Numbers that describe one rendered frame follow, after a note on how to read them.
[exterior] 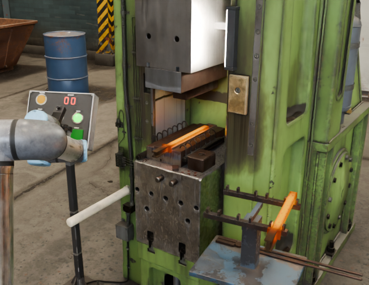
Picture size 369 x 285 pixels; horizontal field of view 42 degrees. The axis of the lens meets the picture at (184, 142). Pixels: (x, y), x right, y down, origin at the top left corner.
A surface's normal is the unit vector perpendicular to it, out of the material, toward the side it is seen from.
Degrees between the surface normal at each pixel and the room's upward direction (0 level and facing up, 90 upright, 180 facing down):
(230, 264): 0
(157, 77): 90
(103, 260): 0
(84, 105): 60
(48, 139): 75
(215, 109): 90
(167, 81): 90
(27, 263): 0
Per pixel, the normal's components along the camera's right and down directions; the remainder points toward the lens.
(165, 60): -0.55, 0.29
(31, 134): 0.52, -0.22
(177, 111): 0.83, 0.20
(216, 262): 0.00, -0.94
